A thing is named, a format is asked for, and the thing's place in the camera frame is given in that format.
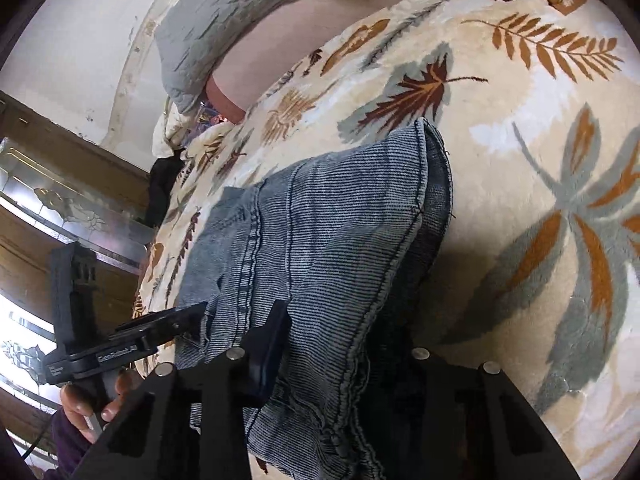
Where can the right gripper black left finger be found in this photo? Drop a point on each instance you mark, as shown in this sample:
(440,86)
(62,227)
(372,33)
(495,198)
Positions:
(188,424)

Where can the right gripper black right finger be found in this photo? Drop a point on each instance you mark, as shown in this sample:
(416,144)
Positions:
(429,419)

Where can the blue denim pants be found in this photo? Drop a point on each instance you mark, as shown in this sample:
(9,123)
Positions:
(329,236)

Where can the purple sleeve forearm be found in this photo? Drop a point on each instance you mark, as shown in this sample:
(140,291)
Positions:
(72,439)

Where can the person's left hand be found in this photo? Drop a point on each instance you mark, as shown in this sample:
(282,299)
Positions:
(77,405)

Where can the wooden door with glass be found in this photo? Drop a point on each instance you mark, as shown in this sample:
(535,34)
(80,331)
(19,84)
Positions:
(58,189)

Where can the black garment beside blanket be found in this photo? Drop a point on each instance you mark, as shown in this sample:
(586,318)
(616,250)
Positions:
(162,178)

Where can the cream bundled cloth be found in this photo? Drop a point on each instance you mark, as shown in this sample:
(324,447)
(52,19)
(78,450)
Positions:
(174,130)

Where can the colourful printed fabric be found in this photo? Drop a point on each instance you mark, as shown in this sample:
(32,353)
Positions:
(208,115)

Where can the leaf pattern beige blanket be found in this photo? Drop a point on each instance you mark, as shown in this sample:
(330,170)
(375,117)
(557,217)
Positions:
(537,103)

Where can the grey quilted pillow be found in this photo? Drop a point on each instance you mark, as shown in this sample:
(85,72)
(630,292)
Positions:
(194,35)

